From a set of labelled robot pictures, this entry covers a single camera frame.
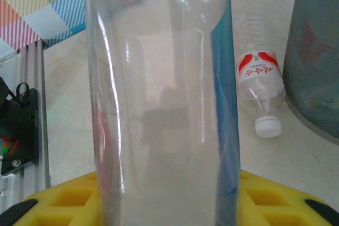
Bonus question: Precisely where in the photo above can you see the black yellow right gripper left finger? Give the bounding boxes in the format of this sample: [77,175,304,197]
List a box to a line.
[0,171,103,226]

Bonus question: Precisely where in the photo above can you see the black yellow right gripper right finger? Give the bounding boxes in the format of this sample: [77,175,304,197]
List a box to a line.
[237,169,339,226]

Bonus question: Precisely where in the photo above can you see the clear bottle green cap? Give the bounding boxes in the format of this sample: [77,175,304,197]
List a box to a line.
[84,0,242,226]

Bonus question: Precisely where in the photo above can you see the grey mesh waste bin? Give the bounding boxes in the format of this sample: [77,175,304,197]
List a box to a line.
[282,0,339,146]

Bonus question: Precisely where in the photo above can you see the clear bottle white cap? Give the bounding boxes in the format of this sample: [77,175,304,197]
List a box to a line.
[235,15,287,139]

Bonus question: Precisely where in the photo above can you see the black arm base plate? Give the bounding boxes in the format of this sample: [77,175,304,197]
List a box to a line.
[0,82,40,177]

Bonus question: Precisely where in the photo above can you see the wide aluminium frame rail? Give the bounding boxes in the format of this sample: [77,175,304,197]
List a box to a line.
[0,39,52,205]

